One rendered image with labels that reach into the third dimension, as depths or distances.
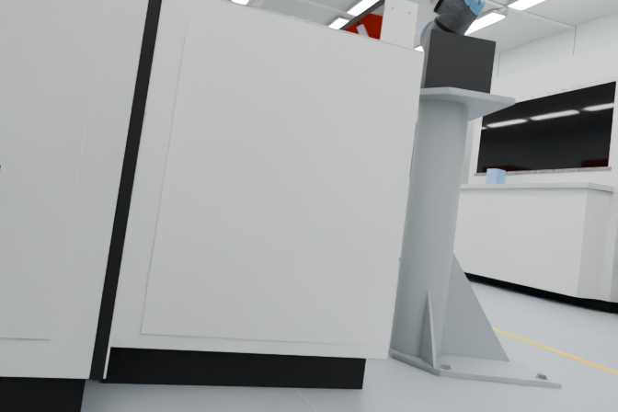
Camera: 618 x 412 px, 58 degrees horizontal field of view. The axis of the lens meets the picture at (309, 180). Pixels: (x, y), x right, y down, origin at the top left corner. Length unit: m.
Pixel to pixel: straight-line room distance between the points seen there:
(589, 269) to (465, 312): 2.67
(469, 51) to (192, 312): 1.16
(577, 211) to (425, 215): 2.81
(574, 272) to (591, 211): 0.46
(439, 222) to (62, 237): 1.13
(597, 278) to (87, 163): 3.99
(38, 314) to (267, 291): 0.47
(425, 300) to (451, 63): 0.73
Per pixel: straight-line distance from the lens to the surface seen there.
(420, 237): 1.73
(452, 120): 1.77
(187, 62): 1.20
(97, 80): 0.98
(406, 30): 1.47
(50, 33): 0.99
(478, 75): 1.84
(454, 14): 1.94
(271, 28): 1.26
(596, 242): 4.50
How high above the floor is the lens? 0.38
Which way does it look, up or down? 4 degrees up
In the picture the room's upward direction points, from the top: 8 degrees clockwise
